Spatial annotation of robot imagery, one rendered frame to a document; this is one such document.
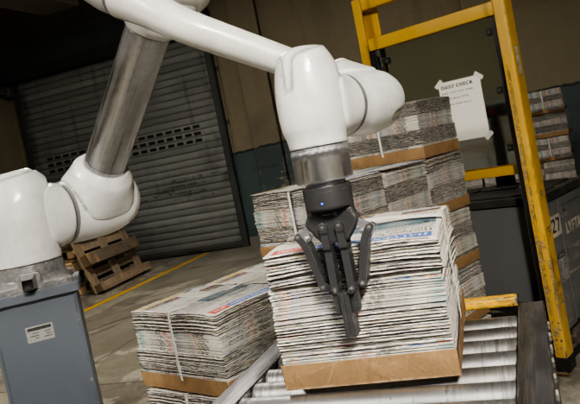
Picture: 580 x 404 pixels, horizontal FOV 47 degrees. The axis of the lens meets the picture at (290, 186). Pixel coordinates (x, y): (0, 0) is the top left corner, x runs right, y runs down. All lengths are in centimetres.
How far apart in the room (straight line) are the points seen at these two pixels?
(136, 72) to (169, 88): 822
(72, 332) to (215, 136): 793
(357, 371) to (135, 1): 74
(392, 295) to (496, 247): 226
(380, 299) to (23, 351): 87
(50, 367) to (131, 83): 66
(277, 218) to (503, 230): 133
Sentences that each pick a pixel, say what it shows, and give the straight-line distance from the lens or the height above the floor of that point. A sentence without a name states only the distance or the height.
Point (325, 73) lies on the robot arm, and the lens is 100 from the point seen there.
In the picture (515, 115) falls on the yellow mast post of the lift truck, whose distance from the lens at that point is 301.
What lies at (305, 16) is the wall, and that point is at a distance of 909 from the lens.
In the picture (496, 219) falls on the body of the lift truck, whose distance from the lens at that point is 329.
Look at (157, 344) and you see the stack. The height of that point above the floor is 73.
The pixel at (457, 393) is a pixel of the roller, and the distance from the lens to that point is 107.
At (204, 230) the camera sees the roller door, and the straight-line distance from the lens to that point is 968.
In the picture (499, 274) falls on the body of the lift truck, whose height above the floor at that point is 43.
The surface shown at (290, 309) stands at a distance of 112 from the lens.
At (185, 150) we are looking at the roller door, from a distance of 967.
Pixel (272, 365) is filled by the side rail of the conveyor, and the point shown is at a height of 80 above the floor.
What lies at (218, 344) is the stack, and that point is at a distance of 176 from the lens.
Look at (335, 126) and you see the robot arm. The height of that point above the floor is 122.
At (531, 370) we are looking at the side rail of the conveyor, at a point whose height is 80.
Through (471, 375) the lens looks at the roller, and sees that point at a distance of 113.
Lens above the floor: 119
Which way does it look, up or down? 3 degrees down
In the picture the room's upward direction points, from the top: 11 degrees counter-clockwise
